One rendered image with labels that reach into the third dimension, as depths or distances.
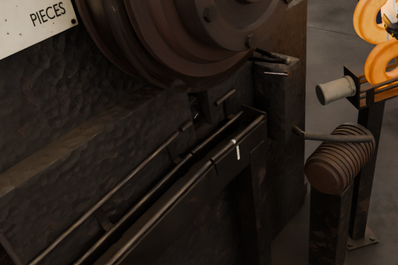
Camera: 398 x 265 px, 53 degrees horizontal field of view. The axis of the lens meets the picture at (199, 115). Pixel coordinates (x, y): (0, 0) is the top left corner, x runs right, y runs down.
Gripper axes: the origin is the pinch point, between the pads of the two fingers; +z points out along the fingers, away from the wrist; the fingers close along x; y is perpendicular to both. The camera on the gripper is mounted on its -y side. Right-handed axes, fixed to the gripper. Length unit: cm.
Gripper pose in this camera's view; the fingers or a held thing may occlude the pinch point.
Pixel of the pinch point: (385, 6)
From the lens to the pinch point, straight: 113.5
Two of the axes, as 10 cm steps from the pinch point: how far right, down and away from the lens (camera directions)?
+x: -9.7, 2.3, -1.0
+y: -0.8, -6.4, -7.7
